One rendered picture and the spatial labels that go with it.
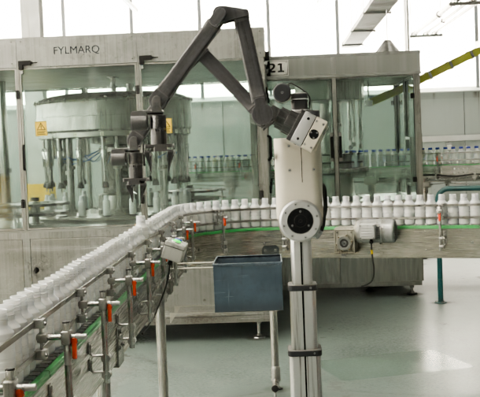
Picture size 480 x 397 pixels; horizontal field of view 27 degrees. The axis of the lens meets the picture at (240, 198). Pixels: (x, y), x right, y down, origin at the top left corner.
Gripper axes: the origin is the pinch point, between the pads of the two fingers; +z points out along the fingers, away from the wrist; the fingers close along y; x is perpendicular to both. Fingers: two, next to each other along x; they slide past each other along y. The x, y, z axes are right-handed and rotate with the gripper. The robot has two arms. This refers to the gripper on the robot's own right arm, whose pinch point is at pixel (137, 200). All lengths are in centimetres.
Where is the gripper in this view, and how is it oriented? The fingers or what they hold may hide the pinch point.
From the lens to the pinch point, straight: 407.3
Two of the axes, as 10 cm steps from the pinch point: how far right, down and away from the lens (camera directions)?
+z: 0.3, 10.0, 0.7
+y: -10.0, 0.2, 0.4
